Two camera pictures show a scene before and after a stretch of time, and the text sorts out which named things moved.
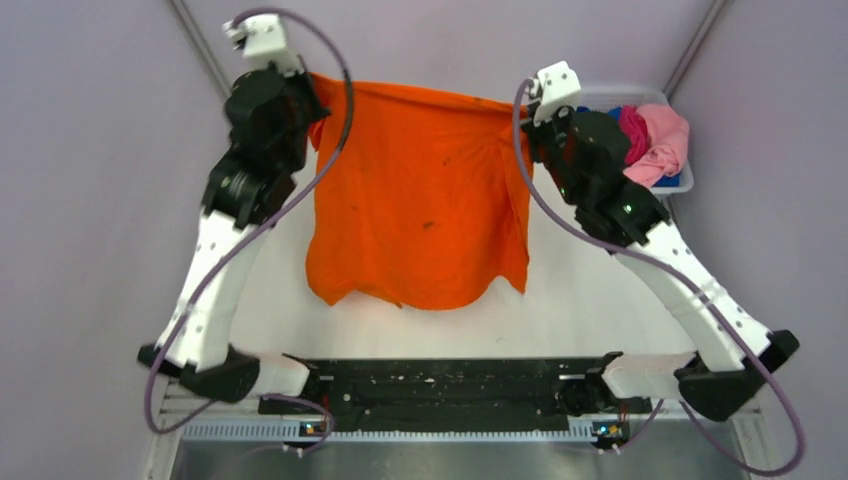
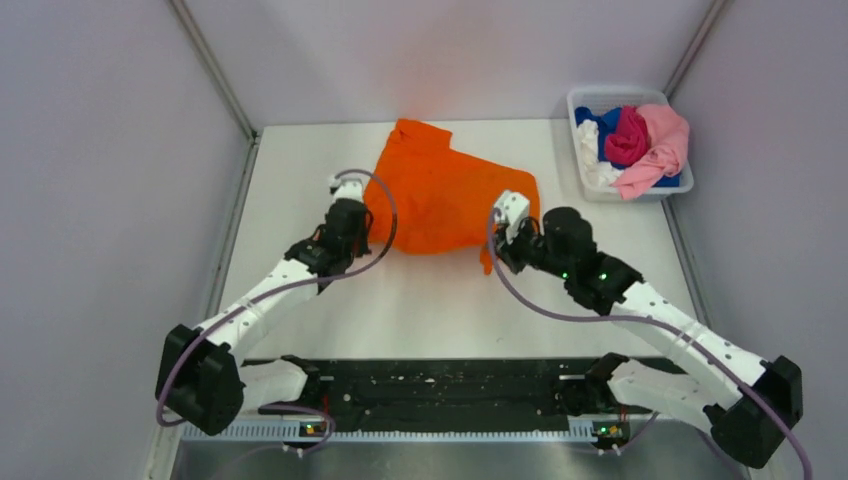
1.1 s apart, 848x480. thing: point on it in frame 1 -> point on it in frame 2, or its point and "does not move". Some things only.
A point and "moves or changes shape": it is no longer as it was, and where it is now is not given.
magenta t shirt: (637, 130) does not move
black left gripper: (305, 82) -> (363, 248)
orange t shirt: (422, 200) moves or changes shape
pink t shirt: (668, 132) does not move
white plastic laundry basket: (622, 97) does not move
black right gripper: (564, 117) -> (508, 252)
